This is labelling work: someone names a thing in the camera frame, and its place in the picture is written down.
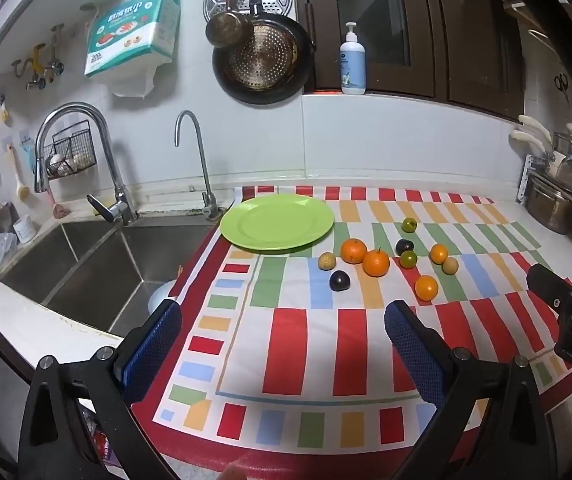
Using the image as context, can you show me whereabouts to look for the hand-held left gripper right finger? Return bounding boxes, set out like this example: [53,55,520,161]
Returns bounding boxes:
[384,300,552,480]

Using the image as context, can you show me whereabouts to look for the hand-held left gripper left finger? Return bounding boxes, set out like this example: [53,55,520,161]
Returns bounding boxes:
[18,299,183,480]

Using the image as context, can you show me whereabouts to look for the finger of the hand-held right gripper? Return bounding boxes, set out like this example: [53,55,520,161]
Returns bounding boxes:
[526,263,572,313]

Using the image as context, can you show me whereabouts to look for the stemmed orange tangerine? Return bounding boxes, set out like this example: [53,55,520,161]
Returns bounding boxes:
[362,247,391,278]

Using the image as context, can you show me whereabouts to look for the large orange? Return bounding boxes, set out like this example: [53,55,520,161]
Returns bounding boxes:
[341,238,368,265]

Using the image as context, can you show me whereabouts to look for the green plate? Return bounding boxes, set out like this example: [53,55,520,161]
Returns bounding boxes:
[219,195,335,252]

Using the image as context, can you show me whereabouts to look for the white bowl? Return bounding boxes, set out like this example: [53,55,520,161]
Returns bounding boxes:
[147,280,182,313]

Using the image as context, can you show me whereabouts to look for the steel cooking pot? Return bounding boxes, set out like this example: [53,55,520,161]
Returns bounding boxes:
[523,170,572,235]

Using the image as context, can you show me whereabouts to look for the steel kitchen sink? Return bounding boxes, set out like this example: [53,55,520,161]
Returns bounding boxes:
[0,215,217,338]

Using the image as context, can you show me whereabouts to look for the white knife rack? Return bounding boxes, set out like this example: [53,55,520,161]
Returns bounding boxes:
[517,154,534,205]

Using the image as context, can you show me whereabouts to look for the striped colourful table mat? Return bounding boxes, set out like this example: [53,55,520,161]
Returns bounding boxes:
[131,185,572,480]

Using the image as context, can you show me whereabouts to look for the white cup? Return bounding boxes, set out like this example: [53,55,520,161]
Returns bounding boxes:
[13,215,38,245]

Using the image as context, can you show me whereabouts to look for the large chrome faucet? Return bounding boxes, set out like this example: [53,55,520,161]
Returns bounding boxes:
[34,102,138,226]

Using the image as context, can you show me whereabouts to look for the thin chrome faucet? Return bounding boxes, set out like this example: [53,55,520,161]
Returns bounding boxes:
[174,110,219,222]

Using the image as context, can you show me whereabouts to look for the black frying pan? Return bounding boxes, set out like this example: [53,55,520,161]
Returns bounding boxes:
[212,0,315,106]

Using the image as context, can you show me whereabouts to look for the white pump soap bottle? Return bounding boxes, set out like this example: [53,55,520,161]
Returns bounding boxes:
[339,22,367,96]

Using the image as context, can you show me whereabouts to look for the brass colander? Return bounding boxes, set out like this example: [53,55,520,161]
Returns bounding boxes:
[229,22,299,90]

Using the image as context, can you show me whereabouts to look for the teal tissue pack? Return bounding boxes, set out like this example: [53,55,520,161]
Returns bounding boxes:
[84,0,182,81]

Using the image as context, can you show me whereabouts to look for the small brass pot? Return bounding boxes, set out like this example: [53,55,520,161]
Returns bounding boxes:
[205,0,254,50]

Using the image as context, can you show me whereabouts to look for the wooden handled brush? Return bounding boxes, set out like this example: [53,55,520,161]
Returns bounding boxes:
[5,144,31,201]

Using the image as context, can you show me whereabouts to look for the black wire basket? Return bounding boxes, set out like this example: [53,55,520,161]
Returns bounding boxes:
[46,120,98,181]

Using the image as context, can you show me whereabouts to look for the dark wooden window frame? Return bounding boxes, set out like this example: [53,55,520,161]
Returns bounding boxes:
[291,0,527,121]

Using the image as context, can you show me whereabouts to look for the yellow wall hook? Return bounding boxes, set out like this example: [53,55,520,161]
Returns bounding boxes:
[12,42,49,91]

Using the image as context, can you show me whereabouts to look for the metal wall hook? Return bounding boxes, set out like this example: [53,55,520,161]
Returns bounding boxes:
[46,24,67,71]

